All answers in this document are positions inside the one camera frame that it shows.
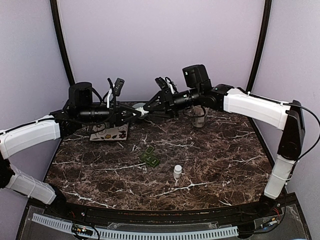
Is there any square floral ceramic plate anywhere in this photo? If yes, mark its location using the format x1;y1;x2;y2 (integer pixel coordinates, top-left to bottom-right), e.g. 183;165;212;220
89;123;129;142

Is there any black frame post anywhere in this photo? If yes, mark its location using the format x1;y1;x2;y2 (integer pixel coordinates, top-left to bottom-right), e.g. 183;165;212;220
246;0;273;92
49;0;76;86

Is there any cream coral-print mug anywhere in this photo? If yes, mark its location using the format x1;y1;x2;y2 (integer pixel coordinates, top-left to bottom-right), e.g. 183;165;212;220
191;105;209;128

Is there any right teal ceramic bowl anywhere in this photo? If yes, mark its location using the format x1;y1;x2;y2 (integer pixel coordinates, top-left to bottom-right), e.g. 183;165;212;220
132;102;145;109

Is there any right black frame post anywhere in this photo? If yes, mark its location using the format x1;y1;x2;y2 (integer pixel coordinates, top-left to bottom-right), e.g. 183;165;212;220
246;0;273;92

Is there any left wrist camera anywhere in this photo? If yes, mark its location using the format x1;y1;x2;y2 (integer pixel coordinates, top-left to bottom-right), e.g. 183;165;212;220
103;78;125;109

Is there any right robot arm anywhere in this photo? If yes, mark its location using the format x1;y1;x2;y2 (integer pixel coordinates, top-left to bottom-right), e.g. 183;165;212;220
142;64;307;217

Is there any white pill bottle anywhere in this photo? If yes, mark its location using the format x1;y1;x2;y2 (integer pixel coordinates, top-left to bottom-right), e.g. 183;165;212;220
173;164;182;179
136;106;149;119

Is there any white slotted cable duct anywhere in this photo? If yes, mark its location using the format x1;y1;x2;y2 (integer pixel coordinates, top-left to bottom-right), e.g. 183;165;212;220
31;213;239;240

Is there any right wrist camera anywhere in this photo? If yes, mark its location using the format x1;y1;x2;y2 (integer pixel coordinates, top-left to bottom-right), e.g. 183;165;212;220
155;76;178;94

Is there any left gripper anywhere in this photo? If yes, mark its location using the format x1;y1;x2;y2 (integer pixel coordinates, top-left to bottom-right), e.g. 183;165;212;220
78;100;141;128

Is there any black front table rail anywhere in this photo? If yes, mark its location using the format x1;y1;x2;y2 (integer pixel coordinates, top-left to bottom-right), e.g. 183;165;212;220
37;183;277;224

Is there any small green circuit board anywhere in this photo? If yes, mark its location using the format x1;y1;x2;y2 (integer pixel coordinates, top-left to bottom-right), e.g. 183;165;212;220
71;224;93;237

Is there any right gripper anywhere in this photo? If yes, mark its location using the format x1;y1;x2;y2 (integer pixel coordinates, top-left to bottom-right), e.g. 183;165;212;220
143;86;202;119

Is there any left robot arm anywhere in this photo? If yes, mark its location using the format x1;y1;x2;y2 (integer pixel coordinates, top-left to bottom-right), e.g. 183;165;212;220
0;78;142;218

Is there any left black frame post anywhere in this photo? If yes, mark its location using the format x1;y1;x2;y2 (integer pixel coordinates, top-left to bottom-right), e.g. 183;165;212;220
49;0;76;86

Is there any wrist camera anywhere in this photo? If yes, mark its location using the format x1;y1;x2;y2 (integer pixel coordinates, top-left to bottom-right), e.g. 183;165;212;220
103;78;125;109
155;76;178;94

